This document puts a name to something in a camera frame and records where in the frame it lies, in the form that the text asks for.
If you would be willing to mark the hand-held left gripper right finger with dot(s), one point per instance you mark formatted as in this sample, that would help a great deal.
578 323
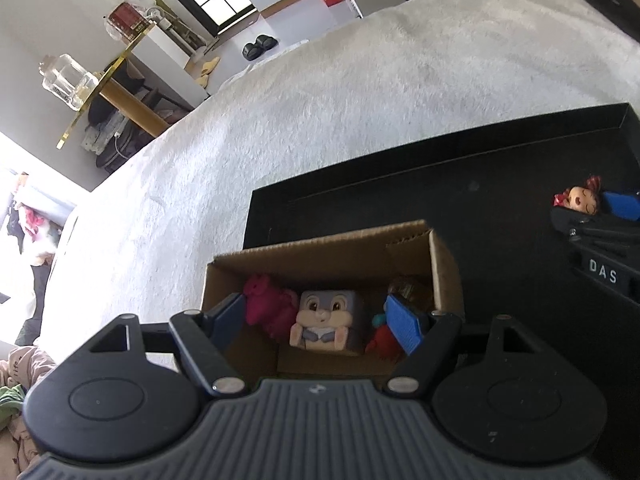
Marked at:
405 322

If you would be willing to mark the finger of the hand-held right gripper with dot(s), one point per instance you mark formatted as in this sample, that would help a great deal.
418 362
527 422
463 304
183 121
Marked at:
622 206
600 232

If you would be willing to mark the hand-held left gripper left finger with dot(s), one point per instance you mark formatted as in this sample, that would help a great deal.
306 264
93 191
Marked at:
227 317

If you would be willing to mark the small red figurine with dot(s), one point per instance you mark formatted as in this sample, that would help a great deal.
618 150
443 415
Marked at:
382 342

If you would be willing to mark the small red-haired doll figurine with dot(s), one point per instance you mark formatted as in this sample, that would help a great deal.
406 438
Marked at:
580 197

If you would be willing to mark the pink bear figurine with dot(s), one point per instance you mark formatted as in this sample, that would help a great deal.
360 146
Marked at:
270 307

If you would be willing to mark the grey rabbit cube toy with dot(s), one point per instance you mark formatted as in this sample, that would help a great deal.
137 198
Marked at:
325 320

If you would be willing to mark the brown cardboard box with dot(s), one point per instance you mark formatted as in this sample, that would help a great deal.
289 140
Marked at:
325 260

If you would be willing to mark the black tray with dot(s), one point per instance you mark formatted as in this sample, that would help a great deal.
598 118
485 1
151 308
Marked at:
500 185

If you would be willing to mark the clutter under side table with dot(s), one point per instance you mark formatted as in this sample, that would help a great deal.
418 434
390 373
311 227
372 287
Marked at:
112 135

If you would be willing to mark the pile of colourful clothes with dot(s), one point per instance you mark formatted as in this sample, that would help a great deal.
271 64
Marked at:
35 220

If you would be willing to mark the pale crumpled clothes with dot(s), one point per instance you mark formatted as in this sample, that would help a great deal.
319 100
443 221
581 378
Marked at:
20 410

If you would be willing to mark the round gold-rimmed side table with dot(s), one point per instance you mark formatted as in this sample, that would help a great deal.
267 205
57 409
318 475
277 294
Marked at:
135 105

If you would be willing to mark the yellow slippers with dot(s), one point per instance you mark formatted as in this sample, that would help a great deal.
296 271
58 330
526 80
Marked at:
206 71

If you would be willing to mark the black slipper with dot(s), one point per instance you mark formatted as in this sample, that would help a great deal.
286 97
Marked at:
251 51
266 43

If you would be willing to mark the clear glass jar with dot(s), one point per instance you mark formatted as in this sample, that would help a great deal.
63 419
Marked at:
67 82

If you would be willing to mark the red box in plastic bag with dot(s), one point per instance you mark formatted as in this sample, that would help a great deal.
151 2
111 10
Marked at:
127 20

